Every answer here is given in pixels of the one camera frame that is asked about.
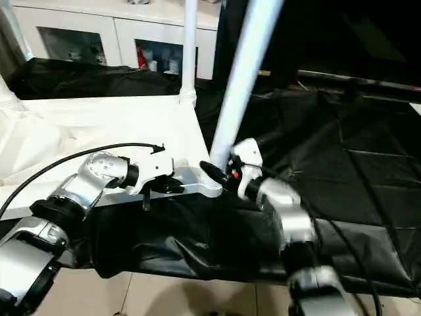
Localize white plastic table top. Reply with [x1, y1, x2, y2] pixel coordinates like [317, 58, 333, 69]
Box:
[0, 93, 225, 221]

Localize black work mat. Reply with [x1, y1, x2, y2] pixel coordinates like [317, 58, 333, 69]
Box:
[0, 57, 421, 292]

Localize white bottle blue print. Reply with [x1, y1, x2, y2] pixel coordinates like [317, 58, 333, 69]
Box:
[165, 49, 180, 75]

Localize large black box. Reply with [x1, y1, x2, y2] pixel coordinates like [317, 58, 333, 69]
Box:
[213, 0, 303, 86]

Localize silver metal bar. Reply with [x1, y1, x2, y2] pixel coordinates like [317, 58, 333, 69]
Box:
[297, 69, 421, 93]

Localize white glass-door cabinet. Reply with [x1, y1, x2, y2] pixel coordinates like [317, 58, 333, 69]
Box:
[12, 0, 220, 80]

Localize white pole teal bands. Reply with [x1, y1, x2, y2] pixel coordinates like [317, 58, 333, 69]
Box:
[3, 3, 32, 62]

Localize grey curtain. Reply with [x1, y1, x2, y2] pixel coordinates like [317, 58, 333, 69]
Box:
[0, 9, 24, 83]

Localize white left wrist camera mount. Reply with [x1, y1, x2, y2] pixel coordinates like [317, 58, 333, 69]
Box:
[126, 144, 175, 196]

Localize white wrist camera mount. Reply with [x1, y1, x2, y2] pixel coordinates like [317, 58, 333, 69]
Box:
[126, 144, 175, 196]
[230, 138, 264, 200]

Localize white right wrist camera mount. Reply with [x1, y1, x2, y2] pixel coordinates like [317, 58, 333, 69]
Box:
[230, 138, 264, 200]

